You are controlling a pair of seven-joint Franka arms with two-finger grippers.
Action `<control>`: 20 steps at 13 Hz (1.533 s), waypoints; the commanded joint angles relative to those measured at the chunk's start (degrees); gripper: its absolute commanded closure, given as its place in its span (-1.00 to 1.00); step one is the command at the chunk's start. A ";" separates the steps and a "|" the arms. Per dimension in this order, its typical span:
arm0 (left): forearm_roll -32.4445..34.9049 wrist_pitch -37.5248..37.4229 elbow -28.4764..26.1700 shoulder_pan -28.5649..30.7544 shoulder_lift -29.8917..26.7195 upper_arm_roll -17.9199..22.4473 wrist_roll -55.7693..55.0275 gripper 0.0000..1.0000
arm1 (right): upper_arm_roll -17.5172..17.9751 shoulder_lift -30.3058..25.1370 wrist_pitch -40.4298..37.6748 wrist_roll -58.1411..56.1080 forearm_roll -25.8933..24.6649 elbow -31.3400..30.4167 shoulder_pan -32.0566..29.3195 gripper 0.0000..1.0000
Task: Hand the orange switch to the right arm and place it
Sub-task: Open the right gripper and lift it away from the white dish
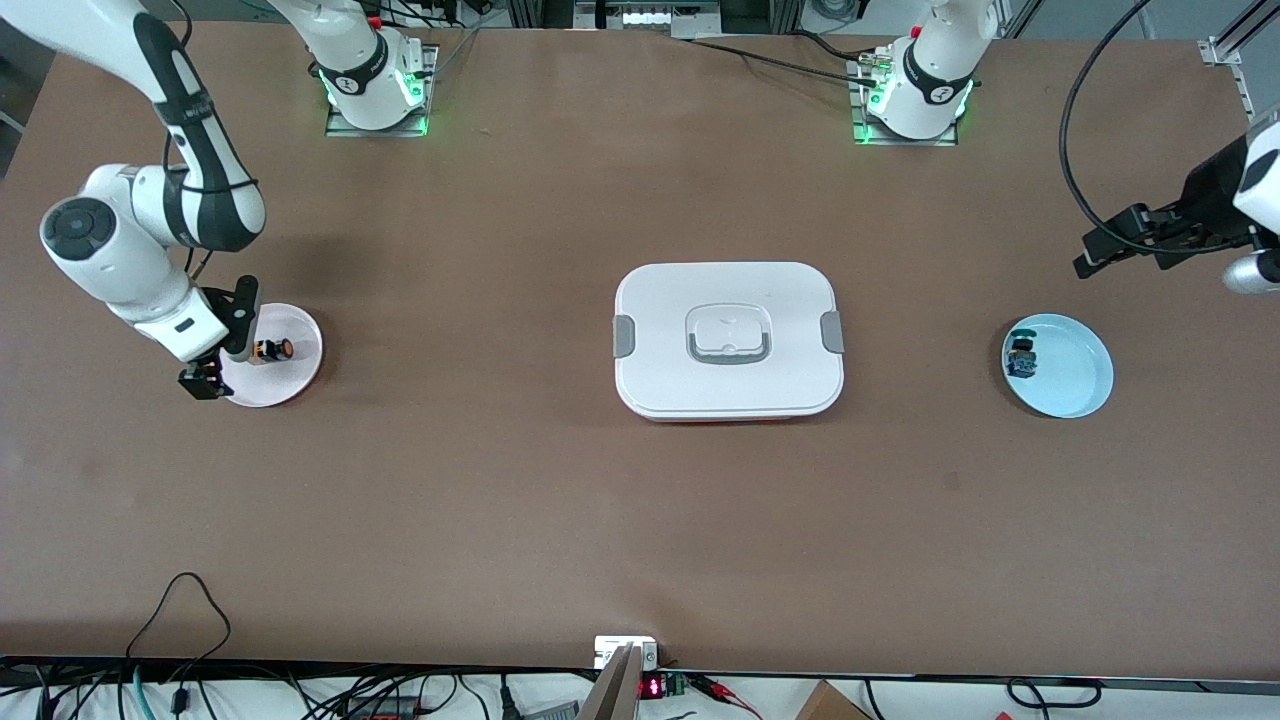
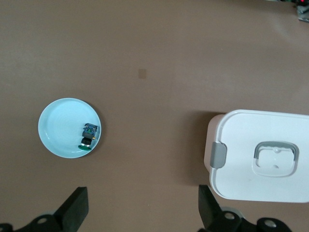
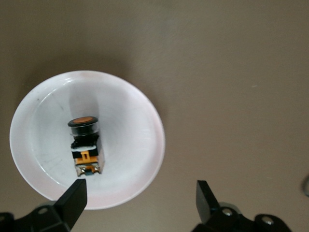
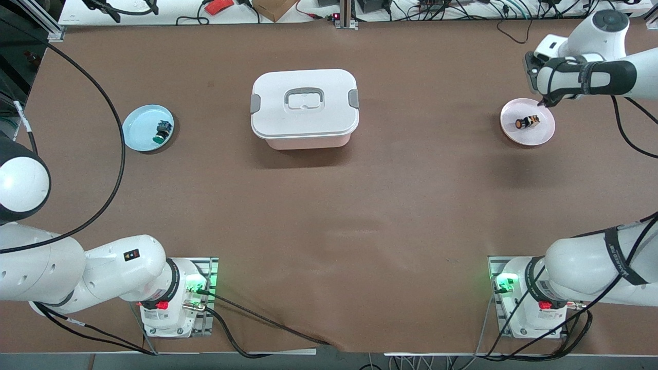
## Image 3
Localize pale pink round plate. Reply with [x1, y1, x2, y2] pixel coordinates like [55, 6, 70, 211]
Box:
[9, 70, 166, 210]

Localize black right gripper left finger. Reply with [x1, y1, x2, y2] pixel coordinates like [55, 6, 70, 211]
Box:
[0, 178, 87, 232]

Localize orange push button switch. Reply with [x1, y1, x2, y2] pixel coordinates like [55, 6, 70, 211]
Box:
[67, 116, 106, 179]

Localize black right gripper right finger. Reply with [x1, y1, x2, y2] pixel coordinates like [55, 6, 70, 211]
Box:
[193, 180, 294, 232]

